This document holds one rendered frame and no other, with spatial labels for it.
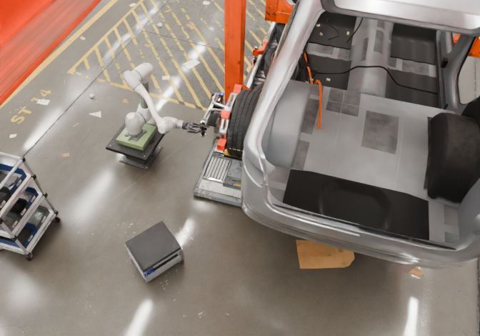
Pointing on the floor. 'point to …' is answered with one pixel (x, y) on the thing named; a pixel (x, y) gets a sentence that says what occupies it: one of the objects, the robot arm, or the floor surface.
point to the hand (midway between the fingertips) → (203, 129)
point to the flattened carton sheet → (322, 255)
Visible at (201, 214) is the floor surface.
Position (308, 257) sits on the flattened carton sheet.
